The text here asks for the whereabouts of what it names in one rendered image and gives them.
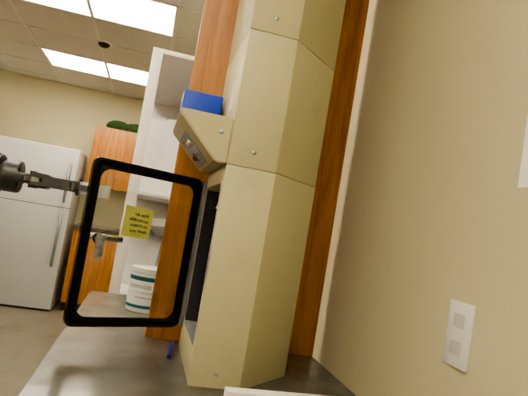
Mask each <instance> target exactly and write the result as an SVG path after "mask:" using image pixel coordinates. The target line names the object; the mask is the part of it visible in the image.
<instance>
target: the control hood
mask: <svg viewBox="0 0 528 396"><path fill-rule="evenodd" d="M233 122H234V119H233V118H230V117H227V116H223V115H216V114H212V113H209V112H202V111H198V110H194V109H190V108H183V107H182V108H181V109H180V112H179V114H178V118H177V121H176V123H175V126H174V130H173V133H174V136H175V137H176V138H177V140H178V142H179V143H180V144H181V142H180V140H181V139H182V136H183V134H184V133H185V131H186V133H187V134H188V135H189V136H190V138H191V139H192V141H193V143H194V144H195V146H196V147H197V148H198V149H199V151H200V153H201V154H202V156H203V157H204V159H205V160H206V161H207V162H206V163H205V164H204V165H203V166H202V167H200V168H198V167H197V165H196V164H195V163H194V162H193V163H194V164H195V166H196V168H197V169H198V170H199V171H200V172H202V173H206V174H208V173H210V172H212V171H213V170H215V169H217V168H218V167H220V166H222V165H223V164H225V163H226V162H227V158H228V153H229V145H230V140H231V135H232V130H233ZM181 146H182V148H183V149H184V150H185V148H184V147H183V145H182V144H181ZM185 151H186V150H185ZM186 153H187V152H186ZM187 154H188V153H187ZM188 156H189V158H190V159H191V160H192V158H191V157H190V155H189V154H188ZM192 161H193V160H192Z"/></svg>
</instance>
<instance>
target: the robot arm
mask: <svg viewBox="0 0 528 396"><path fill-rule="evenodd" d="M25 170H26V167H25V163H24V162H23V161H19V160H14V159H7V157H6V155H5V154H2V153H0V192H1V190H2V191H6V192H11V193H18V192H19V191H20V190H21V188H22V185H23V184H24V183H27V187H29V188H34V189H38V188H40V189H50V188H51V189H60V190H65V191H70V192H74V193H75V195H76V196H78V194H82V195H86V192H87V188H88V184H89V183H88V182H83V181H82V180H79V181H70V180H65V179H61V178H53V177H52V176H50V175H48V174H41V173H39V172H37V171H33V170H31V172H30V174H27V173H25Z"/></svg>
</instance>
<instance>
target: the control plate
mask: <svg viewBox="0 0 528 396"><path fill-rule="evenodd" d="M187 139H188V140H189V142H190V143H189V142H188V140H187ZM180 142H181V144H182V145H183V147H184V148H185V150H186V152H187V153H188V154H189V155H190V157H191V158H192V160H193V156H194V155H196V154H197V153H199V154H200V155H198V156H197V159H198V160H199V162H198V161H197V160H196V161H193V162H194V163H195V164H196V165H197V167H198V168H200V167H202V166H203V165H204V164H205V163H206V162H207V161H206V160H205V159H204V157H203V156H202V154H201V153H200V151H199V149H198V148H197V147H196V146H195V144H194V143H193V141H192V139H191V138H190V136H189V135H188V134H187V133H186V131H185V133H184V134H183V136H182V138H181V140H180ZM186 142H187V143H188V145H187V144H186ZM193 153H194V155H193Z"/></svg>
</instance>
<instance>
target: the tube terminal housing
mask: <svg viewBox="0 0 528 396"><path fill-rule="evenodd" d="M333 76H334V71H333V70H332V69H331V68H330V67H328V66H327V65H326V64H325V63H324V62H323V61H321V60H320V59H319V58H318V57H316V56H315V55H314V54H313V53H312V52H310V51H309V50H308V49H307V48H306V47H305V46H304V45H303V44H302V43H301V42H299V41H298V40H294V39H291V38H285V37H282V36H279V35H274V34H270V33H267V32H264V31H258V30H255V29H250V30H249V32H248V33H247V35H246V37H245V39H244V41H243V42H242V44H241V46H240V48H239V49H238V50H237V52H236V55H235V56H234V58H233V60H232V61H231V63H230V65H229V67H228V68H227V72H226V77H225V85H224V90H223V95H222V97H223V103H222V111H221V116H227V117H230V118H233V119H234V122H233V130H232V135H231V140H230V145H229V153H228V158H227V162H226V163H225V164H223V165H222V166H220V167H218V168H217V169H215V170H213V171H212V172H210V173H209V175H208V180H207V182H208V184H207V191H208V190H210V191H214V192H219V198H218V206H217V211H216V216H215V220H214V229H213V234H212V238H211V245H212V247H211V255H210V260H209V265H208V269H207V278H206V277H205V279H204V283H203V292H202V296H201V301H200V310H199V314H198V319H197V324H196V332H195V337H194V341H193V345H192V344H191V341H190V338H189V334H188V332H187V329H186V326H185V321H186V320H185V318H184V322H183V326H182V327H181V335H180V339H179V344H178V346H179V350H180V353H181V359H182V363H183V367H184V370H185V376H186V380H187V384H188V386H191V387H207V388H216V389H224V390H225V387H239V388H249V387H253V386H256V385H259V384H261V383H265V382H268V381H270V380H275V379H277V378H281V377H283V376H284V374H285V369H286V364H287V359H288V350H289V345H290V340H291V335H292V326H293V321H294V316H295V308H296V303H297V297H298V292H299V283H300V278H301V273H302V268H303V259H304V255H305V249H306V240H307V235H308V230H309V225H310V216H311V211H312V206H313V201H314V192H315V188H314V187H315V186H316V181H317V172H318V167H319V163H320V158H321V149H322V144H323V138H324V133H325V124H326V119H327V114H328V106H329V101H330V96H331V90H332V81H333ZM236 77H237V81H236V89H235V94H234V98H233V106H232V109H231V110H230V111H229V112H228V110H229V102H230V97H231V92H232V88H233V80H234V79H235V78H236Z"/></svg>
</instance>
